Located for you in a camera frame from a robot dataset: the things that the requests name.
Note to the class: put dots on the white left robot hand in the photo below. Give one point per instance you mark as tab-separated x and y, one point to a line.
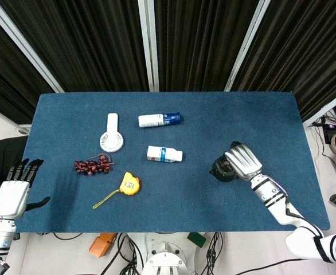
10	197

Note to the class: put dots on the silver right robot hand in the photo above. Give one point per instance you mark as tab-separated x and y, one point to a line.
244	161

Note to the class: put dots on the black kettle with handle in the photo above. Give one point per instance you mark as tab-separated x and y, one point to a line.
222	172

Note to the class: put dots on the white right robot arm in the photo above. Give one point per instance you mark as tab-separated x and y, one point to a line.
274	197

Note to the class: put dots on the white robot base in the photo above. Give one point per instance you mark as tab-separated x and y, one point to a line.
168	255

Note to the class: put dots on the blue table cloth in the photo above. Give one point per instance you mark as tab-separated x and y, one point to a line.
185	200

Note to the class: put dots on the red grape bunch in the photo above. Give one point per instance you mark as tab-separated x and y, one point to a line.
90	167

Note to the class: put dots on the green block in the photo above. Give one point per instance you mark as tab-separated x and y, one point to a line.
196	239

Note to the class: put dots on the white bottle blue cap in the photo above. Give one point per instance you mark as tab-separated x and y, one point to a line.
150	120

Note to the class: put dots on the orange box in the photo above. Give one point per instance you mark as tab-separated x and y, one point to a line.
100	246

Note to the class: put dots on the white handheld fan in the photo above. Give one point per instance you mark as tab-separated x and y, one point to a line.
112	141

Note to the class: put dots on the yellow tape measure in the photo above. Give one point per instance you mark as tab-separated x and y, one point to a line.
129	184

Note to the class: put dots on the black curtain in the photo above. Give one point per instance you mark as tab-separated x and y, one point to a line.
7	80
85	43
199	43
300	51

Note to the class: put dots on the white frame post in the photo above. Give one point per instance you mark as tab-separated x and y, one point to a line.
328	107
148	43
25	48
247	43

